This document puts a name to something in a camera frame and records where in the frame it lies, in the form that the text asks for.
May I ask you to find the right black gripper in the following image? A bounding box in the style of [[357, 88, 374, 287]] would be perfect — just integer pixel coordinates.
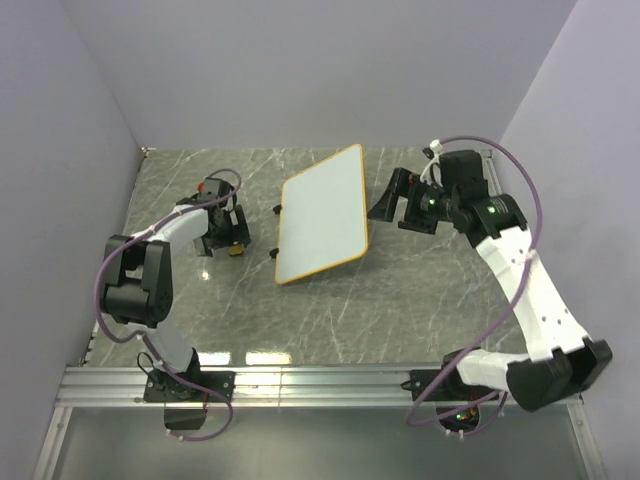
[[367, 168, 459, 236]]

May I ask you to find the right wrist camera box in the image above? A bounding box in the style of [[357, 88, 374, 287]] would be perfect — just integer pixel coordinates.
[[439, 150, 489, 202]]

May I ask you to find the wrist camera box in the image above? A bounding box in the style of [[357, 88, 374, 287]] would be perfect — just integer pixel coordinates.
[[196, 177, 233, 203], [439, 150, 489, 202]]

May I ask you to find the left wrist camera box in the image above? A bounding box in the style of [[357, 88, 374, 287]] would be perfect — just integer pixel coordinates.
[[196, 177, 233, 203]]

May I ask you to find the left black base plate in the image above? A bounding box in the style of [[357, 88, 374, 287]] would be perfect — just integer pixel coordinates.
[[143, 370, 235, 403]]

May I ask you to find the yellow framed whiteboard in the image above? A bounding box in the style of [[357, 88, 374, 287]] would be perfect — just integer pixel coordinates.
[[275, 144, 369, 285]]

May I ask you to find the yellow black eraser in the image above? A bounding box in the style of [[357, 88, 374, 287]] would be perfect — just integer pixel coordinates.
[[228, 243, 245, 257]]

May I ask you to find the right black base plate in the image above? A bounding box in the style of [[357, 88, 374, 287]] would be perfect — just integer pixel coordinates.
[[400, 369, 472, 401]]

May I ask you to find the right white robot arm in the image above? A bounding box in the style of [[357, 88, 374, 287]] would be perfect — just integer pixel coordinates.
[[368, 167, 613, 412]]

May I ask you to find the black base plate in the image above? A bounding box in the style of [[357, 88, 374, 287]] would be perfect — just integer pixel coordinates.
[[400, 369, 472, 401], [143, 370, 235, 403]]

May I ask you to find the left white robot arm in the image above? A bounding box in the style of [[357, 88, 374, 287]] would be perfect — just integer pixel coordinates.
[[95, 196, 250, 402]]

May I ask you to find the aluminium front rail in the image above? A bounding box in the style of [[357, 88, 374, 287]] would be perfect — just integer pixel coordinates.
[[54, 364, 584, 407]]

